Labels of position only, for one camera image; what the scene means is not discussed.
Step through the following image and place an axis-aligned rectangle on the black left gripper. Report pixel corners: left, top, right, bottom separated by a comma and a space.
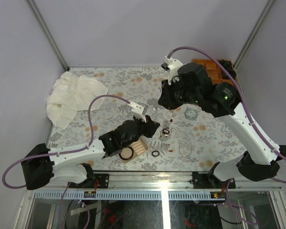
124, 116, 161, 149

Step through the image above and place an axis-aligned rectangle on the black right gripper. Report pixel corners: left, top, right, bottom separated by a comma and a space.
157, 75, 200, 110

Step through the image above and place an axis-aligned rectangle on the beige jewelry box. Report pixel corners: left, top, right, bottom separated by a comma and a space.
121, 137, 148, 163

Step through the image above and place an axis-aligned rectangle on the black bangle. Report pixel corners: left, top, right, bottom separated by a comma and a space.
119, 147, 134, 161

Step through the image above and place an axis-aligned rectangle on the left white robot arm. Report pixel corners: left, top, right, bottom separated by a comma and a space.
21, 115, 160, 190

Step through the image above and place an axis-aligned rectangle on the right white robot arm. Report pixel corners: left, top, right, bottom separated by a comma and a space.
158, 60, 286, 188

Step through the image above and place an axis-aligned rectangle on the orange wooden divided tray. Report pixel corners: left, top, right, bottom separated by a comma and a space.
192, 59, 235, 85

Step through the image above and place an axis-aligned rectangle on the black fabric flower top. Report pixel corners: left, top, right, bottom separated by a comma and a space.
219, 60, 233, 68

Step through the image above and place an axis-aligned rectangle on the black fabric flower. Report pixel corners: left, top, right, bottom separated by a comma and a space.
221, 69, 236, 79
219, 60, 233, 68

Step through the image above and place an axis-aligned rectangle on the floral patterned tablecloth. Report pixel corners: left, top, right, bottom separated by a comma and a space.
45, 66, 258, 172

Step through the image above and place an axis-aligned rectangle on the white crumpled cloth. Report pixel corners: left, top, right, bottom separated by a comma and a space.
46, 72, 109, 129

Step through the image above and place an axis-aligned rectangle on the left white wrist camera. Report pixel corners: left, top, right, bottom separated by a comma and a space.
128, 101, 148, 123

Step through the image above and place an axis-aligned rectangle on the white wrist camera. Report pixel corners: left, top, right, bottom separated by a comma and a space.
128, 101, 148, 123
161, 56, 183, 85

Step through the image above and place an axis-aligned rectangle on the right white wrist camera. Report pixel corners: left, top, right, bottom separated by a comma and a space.
161, 56, 183, 85

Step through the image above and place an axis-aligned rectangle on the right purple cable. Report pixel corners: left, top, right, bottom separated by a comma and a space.
168, 46, 286, 186

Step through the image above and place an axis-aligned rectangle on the purple cable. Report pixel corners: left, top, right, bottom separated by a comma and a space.
2, 94, 132, 191
168, 46, 286, 186

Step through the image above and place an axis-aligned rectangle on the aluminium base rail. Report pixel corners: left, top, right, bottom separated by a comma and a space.
24, 172, 282, 202

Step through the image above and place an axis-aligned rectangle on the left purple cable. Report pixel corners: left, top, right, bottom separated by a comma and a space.
2, 94, 132, 191

